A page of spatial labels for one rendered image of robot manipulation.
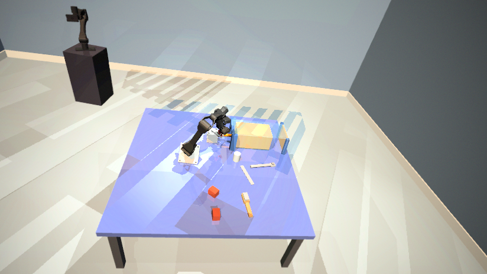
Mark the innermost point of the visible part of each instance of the orange box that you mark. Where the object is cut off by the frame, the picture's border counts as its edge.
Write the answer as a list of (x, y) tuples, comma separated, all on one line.
[(213, 191), (216, 214)]

